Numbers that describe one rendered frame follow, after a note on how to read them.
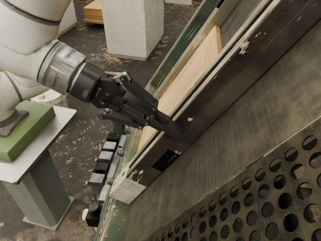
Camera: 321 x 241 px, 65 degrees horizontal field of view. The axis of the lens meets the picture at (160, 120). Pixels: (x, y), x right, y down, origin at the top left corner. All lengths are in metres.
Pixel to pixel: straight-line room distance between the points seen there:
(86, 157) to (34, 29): 1.81
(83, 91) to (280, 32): 0.35
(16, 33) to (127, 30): 2.93
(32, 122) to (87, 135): 1.10
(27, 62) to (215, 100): 0.35
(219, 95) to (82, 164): 1.78
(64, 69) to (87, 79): 0.04
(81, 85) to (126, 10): 2.83
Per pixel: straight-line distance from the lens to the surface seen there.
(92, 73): 0.49
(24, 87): 1.30
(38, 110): 1.43
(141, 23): 3.27
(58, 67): 0.49
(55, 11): 0.48
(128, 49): 3.48
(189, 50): 0.94
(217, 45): 0.76
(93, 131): 2.44
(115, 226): 0.81
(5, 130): 1.34
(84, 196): 1.99
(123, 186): 0.77
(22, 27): 0.48
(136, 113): 0.53
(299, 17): 0.46
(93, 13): 4.70
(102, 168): 1.11
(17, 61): 0.50
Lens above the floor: 1.61
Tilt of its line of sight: 41 degrees down
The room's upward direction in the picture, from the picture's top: straight up
